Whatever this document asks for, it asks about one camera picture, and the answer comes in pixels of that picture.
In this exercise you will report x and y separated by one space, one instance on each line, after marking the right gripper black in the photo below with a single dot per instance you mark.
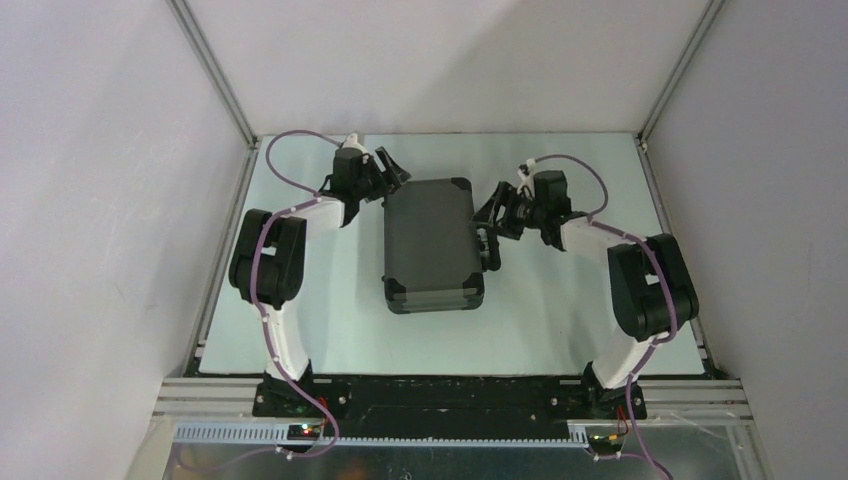
506 211

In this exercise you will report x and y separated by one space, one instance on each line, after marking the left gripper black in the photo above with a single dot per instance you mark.
380 177

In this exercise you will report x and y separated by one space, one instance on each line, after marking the black poker set case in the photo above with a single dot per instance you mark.
435 257

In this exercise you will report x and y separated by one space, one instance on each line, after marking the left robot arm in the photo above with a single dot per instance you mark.
268 262

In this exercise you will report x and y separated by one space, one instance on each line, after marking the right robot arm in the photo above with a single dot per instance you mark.
651 291

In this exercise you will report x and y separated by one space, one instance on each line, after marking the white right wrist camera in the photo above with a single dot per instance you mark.
526 173

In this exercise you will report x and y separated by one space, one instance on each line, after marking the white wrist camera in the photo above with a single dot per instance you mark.
526 173
352 142

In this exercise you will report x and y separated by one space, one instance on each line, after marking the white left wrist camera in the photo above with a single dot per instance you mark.
352 142

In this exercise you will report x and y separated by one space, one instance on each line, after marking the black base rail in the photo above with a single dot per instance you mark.
433 407

